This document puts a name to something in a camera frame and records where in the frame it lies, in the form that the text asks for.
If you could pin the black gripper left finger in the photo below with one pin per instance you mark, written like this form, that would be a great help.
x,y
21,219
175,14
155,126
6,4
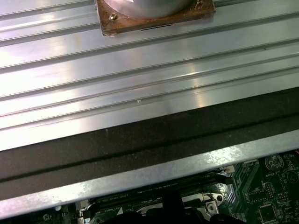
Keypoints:
x,y
167,203

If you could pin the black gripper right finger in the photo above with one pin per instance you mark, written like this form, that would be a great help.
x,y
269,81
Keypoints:
x,y
176,203

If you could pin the metal socket cover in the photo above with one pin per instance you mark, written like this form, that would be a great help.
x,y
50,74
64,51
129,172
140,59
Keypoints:
x,y
149,208

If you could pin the metal locking lever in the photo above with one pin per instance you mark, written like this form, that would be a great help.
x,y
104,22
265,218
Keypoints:
x,y
88,207

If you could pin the CPU socket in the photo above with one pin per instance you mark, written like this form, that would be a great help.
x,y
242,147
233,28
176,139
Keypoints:
x,y
216,203

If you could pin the black grey PC case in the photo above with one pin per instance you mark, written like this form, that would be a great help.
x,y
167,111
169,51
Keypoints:
x,y
140,140

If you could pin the silver coin battery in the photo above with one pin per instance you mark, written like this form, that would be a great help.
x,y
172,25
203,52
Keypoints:
x,y
273,162

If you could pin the green motherboard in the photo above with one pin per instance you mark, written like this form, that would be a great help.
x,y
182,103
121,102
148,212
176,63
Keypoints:
x,y
292,203

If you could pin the square brown base plate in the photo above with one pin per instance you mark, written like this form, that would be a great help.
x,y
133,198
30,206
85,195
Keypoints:
x,y
158,22

